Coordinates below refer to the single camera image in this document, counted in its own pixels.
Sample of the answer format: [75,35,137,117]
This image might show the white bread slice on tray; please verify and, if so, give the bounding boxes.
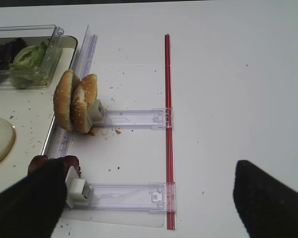
[0,118,15,162]

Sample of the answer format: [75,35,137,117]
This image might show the clear plastic salad container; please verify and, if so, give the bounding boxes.
[0,25,64,90]

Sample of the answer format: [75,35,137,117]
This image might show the sesame bun half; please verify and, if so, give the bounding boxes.
[53,69,80,131]
[70,74,97,133]

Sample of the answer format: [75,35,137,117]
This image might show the metal baking tray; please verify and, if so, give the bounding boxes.
[0,36,78,193]

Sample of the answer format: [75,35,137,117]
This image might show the red strip right side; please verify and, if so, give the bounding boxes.
[164,34,176,230]

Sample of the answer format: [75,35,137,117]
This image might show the white pusher block meat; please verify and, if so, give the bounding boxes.
[65,166,93,209]

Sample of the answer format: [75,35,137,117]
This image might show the sesame bun outer half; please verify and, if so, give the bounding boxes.
[53,69,80,131]

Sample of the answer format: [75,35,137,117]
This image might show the clear pusher track upper right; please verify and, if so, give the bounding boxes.
[102,108,173,129]

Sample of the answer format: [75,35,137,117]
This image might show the sesame bun inner half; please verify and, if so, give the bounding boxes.
[70,74,97,133]

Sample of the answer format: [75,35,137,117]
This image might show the green lettuce leaves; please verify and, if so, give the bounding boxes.
[10,41,48,89]

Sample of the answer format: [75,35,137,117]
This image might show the dark red meat patties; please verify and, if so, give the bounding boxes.
[27,155,81,177]

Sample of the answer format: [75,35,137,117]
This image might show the white pusher block bun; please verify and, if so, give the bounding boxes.
[87,99,106,127]

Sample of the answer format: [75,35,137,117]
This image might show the clear pusher track lower right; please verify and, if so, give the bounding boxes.
[89,183,176,213]

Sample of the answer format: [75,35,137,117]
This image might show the purple cabbage pieces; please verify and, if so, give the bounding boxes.
[0,38,28,74]

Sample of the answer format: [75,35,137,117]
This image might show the clear pusher track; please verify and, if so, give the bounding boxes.
[89,183,176,213]
[102,108,173,129]

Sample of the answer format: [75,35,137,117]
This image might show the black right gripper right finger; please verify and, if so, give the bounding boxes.
[233,160,298,238]

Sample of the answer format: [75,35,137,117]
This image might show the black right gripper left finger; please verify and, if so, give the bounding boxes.
[0,158,67,238]

